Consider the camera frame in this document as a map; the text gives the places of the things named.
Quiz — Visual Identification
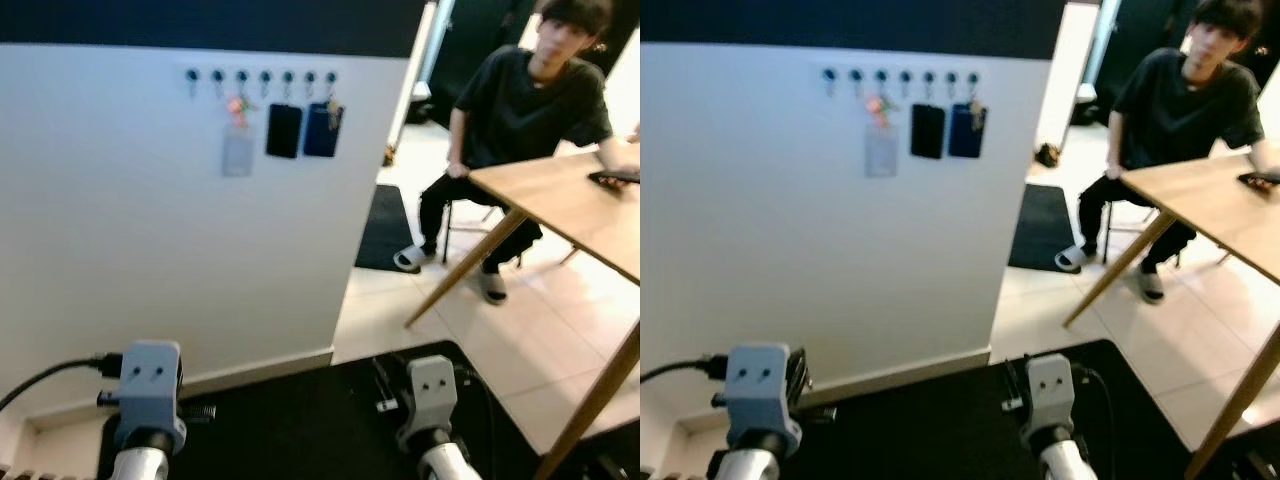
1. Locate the large black floor mat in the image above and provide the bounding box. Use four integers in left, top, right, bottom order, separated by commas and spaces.
780, 340, 1196, 480
95, 340, 546, 480

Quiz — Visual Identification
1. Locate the black folding chair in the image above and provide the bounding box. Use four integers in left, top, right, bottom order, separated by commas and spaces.
440, 200, 581, 266
1100, 200, 1236, 266

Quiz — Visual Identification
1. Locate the small black door mat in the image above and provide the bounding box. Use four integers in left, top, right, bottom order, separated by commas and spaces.
355, 184, 421, 273
1007, 184, 1086, 273

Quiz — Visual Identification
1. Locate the clear card holder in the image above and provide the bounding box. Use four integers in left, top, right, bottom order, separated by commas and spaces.
221, 122, 256, 179
864, 122, 900, 180

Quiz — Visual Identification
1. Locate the blue card holder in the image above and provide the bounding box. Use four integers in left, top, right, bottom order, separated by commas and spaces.
303, 101, 343, 159
948, 101, 986, 160

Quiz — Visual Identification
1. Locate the black card holder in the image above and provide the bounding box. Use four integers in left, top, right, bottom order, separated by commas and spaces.
909, 102, 947, 161
265, 102, 304, 160

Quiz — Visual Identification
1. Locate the person in dark clothes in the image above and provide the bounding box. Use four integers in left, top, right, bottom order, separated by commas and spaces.
1055, 0, 1280, 304
393, 0, 641, 304

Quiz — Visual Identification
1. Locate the dark door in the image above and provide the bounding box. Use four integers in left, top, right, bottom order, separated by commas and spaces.
1090, 0, 1201, 126
428, 0, 546, 126

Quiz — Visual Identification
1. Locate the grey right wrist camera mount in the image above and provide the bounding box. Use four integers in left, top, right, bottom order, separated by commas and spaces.
1020, 353, 1079, 446
398, 355, 461, 451

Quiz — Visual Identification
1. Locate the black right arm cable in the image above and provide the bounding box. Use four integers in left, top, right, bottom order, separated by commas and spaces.
1075, 365, 1118, 480
455, 365, 498, 480

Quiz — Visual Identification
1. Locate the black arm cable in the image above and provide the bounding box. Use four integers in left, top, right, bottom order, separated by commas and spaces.
0, 352, 123, 413
1075, 365, 1118, 480
455, 365, 498, 480
640, 355, 731, 386

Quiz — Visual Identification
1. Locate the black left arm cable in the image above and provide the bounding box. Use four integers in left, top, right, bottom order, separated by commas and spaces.
0, 352, 123, 413
640, 355, 731, 386

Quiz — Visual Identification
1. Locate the white hook rail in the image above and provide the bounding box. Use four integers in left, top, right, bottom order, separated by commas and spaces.
178, 62, 343, 93
815, 62, 986, 93

